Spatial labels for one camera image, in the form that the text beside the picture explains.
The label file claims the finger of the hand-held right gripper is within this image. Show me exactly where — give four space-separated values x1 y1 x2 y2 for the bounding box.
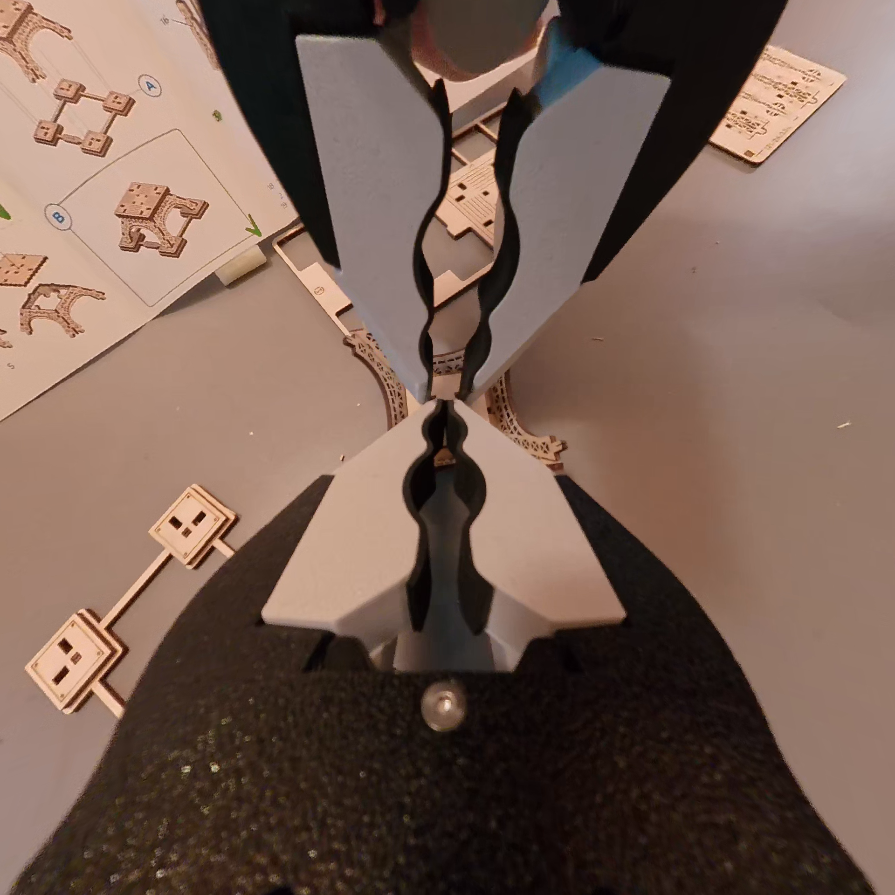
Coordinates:
296 29 454 403
456 17 674 406

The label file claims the small white block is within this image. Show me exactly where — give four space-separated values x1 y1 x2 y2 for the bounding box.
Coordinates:
214 247 268 286

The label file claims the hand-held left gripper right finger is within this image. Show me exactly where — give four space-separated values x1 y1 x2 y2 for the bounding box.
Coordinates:
446 400 628 670

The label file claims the paper assembly instruction sheet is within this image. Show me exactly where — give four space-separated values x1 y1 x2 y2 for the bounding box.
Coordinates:
0 0 303 424

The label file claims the wooden four-pad square frame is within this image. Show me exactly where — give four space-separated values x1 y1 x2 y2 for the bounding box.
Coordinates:
24 484 239 720

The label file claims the person's right hand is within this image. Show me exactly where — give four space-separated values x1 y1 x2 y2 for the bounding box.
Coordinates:
410 21 549 85

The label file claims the wooden tower arch piece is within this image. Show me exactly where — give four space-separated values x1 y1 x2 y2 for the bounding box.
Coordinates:
343 327 567 478

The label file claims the cut-out wooden parts sheet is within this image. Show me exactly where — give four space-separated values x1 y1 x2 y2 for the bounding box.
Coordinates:
271 105 532 340

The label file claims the engraved wooden parts sheet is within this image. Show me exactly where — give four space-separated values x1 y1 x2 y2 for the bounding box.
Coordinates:
708 44 848 166

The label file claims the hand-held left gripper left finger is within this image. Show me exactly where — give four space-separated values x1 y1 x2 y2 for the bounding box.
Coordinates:
261 400 448 674

